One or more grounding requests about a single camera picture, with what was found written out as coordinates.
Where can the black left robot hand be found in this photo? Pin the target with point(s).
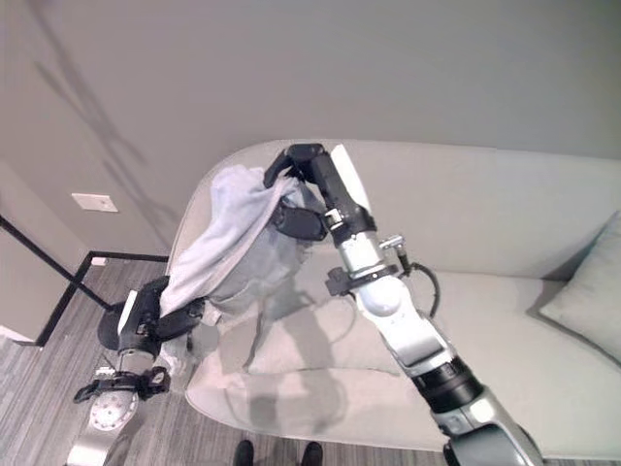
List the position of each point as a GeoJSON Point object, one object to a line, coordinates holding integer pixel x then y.
{"type": "Point", "coordinates": [140, 315]}

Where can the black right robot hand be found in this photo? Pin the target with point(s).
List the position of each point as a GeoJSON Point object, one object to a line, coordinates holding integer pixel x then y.
{"type": "Point", "coordinates": [335, 189]}

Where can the light grey-blue garment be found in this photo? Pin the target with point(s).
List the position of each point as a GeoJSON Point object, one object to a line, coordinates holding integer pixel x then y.
{"type": "Point", "coordinates": [228, 233]}

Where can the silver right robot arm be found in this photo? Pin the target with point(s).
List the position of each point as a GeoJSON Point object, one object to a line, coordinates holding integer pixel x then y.
{"type": "Point", "coordinates": [412, 335]}

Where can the black metal clothes rack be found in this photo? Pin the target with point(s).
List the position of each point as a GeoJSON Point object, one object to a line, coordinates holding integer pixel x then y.
{"type": "Point", "coordinates": [73, 279]}

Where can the light grey sofa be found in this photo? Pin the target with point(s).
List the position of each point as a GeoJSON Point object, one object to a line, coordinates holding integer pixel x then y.
{"type": "Point", "coordinates": [461, 204]}

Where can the dark left robot foot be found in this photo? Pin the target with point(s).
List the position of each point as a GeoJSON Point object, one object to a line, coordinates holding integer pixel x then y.
{"type": "Point", "coordinates": [244, 454]}

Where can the dark robot foot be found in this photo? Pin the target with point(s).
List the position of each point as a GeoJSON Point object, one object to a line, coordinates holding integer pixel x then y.
{"type": "Point", "coordinates": [312, 454]}
{"type": "Point", "coordinates": [244, 454]}

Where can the dark right robot foot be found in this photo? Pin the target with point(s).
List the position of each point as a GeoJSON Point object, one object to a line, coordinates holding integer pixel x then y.
{"type": "Point", "coordinates": [312, 454]}

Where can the light grey cushion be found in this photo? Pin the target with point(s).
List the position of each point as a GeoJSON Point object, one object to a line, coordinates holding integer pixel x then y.
{"type": "Point", "coordinates": [589, 286]}

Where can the white wall outlet plate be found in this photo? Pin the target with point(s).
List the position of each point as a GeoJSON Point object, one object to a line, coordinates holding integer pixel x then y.
{"type": "Point", "coordinates": [94, 202]}

